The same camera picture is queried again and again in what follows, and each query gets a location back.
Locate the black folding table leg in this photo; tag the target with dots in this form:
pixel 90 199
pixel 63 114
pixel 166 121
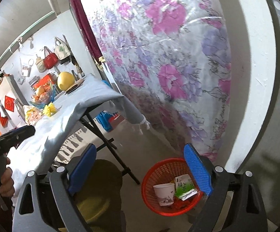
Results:
pixel 90 124

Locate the floral plastic sheet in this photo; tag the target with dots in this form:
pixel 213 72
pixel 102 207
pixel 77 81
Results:
pixel 172 60

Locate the steel water bottle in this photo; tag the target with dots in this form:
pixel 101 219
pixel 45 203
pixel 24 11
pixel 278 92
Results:
pixel 19 107

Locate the blue glass fruit bowl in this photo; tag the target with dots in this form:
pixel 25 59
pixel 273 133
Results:
pixel 44 99

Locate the person's left hand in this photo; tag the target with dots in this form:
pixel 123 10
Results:
pixel 7 184

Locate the dark red curtain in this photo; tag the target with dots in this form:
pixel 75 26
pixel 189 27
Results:
pixel 86 31

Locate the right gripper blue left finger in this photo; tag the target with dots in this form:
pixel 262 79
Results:
pixel 46 201

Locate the white tote bag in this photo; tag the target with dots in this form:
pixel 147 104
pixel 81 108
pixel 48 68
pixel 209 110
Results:
pixel 62 51

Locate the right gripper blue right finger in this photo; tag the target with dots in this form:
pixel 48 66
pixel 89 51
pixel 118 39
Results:
pixel 246 212

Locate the red handbag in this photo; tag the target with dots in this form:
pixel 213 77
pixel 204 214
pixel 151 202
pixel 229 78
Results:
pixel 50 59

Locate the red plastic trash basket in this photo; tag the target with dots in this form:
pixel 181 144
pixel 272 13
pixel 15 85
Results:
pixel 165 172

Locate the red orange gift box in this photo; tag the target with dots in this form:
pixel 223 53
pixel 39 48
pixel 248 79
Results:
pixel 43 81

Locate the apple on top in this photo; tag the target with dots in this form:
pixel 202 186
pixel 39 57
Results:
pixel 40 90

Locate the white refrigerator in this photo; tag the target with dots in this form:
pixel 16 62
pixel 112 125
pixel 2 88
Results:
pixel 9 93

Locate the yellow pomelo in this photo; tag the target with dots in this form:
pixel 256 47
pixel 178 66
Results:
pixel 65 80

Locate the grey feather print tablecloth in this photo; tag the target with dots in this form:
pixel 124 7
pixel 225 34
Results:
pixel 39 151

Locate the white paper cup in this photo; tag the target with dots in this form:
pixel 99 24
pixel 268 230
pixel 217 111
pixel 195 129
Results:
pixel 165 194

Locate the pink clear candy wrapper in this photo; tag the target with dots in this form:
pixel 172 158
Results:
pixel 32 114

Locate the blue plastic stool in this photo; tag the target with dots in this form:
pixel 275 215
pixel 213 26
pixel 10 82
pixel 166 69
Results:
pixel 109 121

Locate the beige hanging bag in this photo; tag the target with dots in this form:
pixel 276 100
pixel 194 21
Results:
pixel 40 64

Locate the green tea packet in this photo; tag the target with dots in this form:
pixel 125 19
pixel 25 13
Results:
pixel 184 187

